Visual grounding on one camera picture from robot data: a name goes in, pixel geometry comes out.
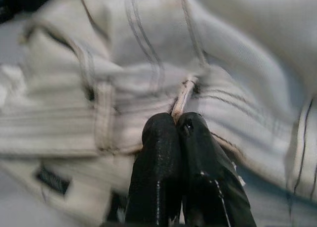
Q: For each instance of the white garment with black print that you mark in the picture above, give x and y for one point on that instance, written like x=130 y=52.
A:
x=158 y=51

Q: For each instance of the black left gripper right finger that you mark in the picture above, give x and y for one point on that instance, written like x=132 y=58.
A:
x=205 y=175

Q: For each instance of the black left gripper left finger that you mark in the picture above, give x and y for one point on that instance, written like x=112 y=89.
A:
x=158 y=162

